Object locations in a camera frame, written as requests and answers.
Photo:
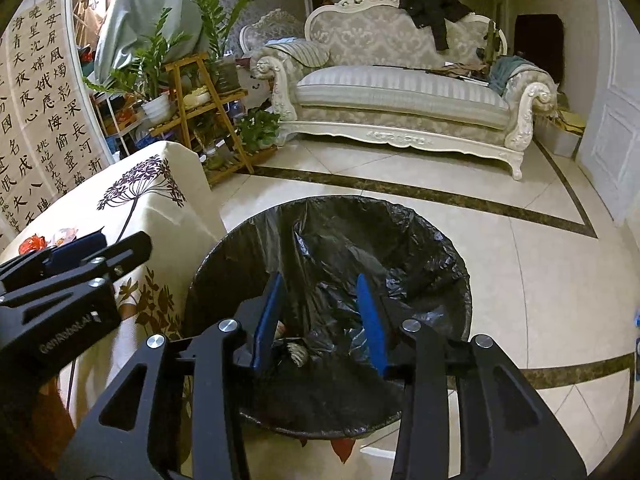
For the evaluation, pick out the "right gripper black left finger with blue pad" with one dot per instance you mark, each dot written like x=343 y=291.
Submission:
x=132 y=432

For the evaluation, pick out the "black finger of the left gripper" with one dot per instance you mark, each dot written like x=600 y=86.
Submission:
x=111 y=263

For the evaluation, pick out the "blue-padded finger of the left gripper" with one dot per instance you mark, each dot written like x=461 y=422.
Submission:
x=47 y=262

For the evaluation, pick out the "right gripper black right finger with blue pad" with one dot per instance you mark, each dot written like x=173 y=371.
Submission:
x=506 y=430

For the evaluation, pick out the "orange-red plastic wrapper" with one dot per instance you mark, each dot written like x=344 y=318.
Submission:
x=34 y=243

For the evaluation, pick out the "black bag lined trash bin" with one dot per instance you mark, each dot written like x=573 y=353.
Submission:
x=320 y=245

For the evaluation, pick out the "floral cream tablecloth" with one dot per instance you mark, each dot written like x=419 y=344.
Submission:
x=161 y=190

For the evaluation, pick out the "calligraphy folding screen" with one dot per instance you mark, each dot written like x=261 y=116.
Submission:
x=49 y=140

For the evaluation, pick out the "wooden plant stand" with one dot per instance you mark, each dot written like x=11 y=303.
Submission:
x=240 y=160

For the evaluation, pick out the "potted plant white pot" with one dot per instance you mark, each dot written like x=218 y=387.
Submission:
x=144 y=76

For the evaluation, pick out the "small leafy floor plant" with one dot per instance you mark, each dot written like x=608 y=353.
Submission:
x=258 y=129

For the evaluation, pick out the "tall green potted plant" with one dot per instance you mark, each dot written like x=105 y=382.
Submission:
x=217 y=24

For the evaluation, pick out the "grey-green curtain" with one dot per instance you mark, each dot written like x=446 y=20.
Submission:
x=128 y=22

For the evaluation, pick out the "ornate grey armchair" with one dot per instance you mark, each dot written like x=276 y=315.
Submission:
x=274 y=25

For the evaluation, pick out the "white storage box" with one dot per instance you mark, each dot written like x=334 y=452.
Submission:
x=555 y=139

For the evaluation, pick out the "white panel door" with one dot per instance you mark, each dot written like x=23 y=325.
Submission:
x=609 y=152

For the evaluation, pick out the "ornate white grey sofa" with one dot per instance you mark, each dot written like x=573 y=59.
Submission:
x=364 y=71

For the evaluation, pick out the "teal blanket on armrest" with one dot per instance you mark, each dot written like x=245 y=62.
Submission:
x=503 y=69

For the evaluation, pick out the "black suitcase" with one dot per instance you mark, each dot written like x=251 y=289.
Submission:
x=539 y=38

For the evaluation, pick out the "black jacket on sofa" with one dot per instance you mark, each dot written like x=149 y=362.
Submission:
x=434 y=14

